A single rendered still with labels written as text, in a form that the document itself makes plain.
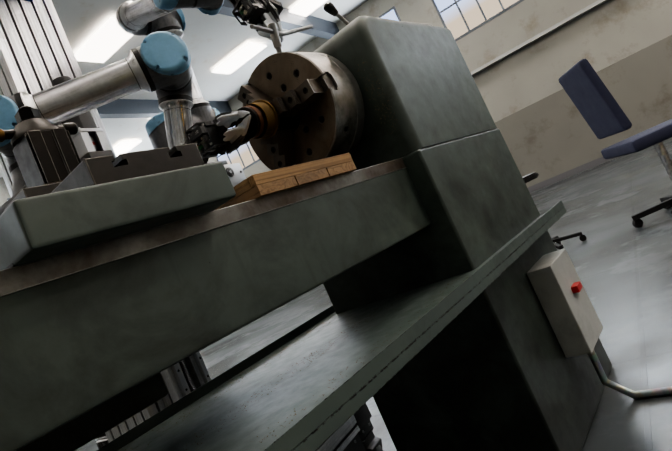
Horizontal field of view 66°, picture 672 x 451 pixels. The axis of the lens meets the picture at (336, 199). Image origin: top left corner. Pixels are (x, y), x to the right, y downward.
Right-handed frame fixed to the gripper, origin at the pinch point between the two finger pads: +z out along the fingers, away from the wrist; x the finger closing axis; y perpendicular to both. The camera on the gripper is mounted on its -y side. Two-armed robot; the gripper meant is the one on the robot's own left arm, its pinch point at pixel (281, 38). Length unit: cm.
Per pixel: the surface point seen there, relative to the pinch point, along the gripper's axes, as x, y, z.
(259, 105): 0.8, 28.4, 24.2
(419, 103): 15.6, -10.1, 40.0
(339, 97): 10.9, 14.2, 32.0
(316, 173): 9, 37, 49
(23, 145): -9, 76, 21
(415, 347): 12, 47, 86
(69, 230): 14, 89, 51
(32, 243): 13, 93, 51
